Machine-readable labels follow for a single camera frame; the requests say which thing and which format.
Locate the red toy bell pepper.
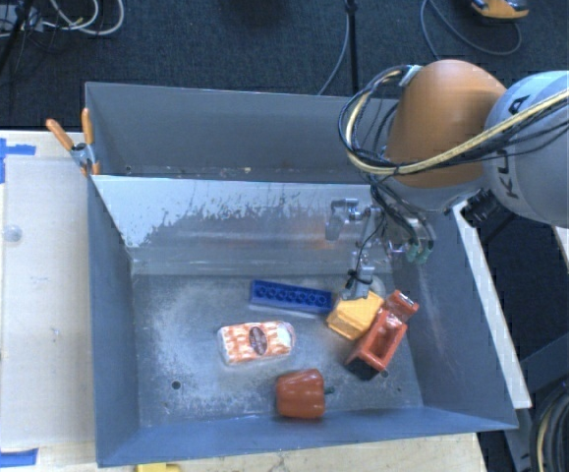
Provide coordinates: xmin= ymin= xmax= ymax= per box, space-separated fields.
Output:
xmin=273 ymin=368 xmax=336 ymax=421

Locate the yellow sponge block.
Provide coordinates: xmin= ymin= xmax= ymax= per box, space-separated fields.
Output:
xmin=325 ymin=290 xmax=385 ymax=342

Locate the orange and white food packet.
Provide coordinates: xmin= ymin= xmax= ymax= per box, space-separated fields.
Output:
xmin=216 ymin=320 xmax=297 ymax=367

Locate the grey metal bin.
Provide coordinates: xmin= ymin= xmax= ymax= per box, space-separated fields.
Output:
xmin=83 ymin=81 xmax=534 ymax=469

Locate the orange plastic toy tool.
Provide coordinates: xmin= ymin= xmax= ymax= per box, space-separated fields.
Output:
xmin=344 ymin=289 xmax=421 ymax=383

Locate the black cylinder on white bracket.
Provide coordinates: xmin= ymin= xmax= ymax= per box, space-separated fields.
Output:
xmin=459 ymin=188 xmax=516 ymax=235

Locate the blue flat studded block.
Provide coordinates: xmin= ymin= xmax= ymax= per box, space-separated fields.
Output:
xmin=249 ymin=279 xmax=335 ymax=316

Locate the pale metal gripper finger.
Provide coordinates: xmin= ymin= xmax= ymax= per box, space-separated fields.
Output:
xmin=340 ymin=236 xmax=378 ymax=302
xmin=324 ymin=198 xmax=367 ymax=243

